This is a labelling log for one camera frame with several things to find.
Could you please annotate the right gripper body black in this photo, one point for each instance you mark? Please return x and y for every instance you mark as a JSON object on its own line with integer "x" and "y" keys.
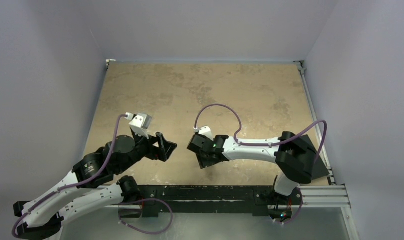
{"x": 202, "y": 152}

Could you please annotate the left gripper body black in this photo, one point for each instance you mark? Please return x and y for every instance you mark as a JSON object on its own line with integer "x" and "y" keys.
{"x": 145, "y": 147}

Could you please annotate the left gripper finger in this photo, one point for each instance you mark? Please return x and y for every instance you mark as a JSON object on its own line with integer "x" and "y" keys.
{"x": 165, "y": 153}
{"x": 164, "y": 145}

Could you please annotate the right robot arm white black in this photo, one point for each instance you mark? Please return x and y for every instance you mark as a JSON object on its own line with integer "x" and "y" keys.
{"x": 294, "y": 156}

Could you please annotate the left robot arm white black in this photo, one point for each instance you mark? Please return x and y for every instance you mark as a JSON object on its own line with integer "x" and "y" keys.
{"x": 84, "y": 189}

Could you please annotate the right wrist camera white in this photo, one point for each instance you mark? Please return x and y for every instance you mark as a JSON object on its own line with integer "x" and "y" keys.
{"x": 204, "y": 131}

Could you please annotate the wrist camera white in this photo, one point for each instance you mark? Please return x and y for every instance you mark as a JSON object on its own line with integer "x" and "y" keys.
{"x": 139, "y": 123}
{"x": 204, "y": 131}

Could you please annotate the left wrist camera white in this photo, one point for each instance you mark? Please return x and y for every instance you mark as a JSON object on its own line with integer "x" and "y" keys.
{"x": 139, "y": 123}

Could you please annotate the aluminium table rail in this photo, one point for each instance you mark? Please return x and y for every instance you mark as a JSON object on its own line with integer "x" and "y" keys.
{"x": 321, "y": 196}

